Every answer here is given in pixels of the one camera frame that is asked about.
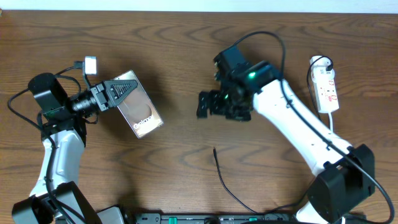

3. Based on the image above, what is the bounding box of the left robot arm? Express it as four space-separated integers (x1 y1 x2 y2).
12 73 139 223

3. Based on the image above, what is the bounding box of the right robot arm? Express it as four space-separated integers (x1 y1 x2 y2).
197 46 375 223

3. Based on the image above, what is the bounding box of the white power strip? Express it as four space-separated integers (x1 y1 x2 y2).
310 55 339 114

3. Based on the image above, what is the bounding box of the black left camera cable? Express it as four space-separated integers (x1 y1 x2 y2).
7 65 81 224

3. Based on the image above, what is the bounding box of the black camera cable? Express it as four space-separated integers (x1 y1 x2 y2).
229 30 396 224
7 65 81 224

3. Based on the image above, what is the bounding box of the black charger cable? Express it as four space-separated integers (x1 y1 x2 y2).
212 55 334 215

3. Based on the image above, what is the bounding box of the black right camera cable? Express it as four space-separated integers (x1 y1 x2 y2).
229 30 396 224

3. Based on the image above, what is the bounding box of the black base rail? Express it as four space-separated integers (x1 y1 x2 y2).
96 205 368 224

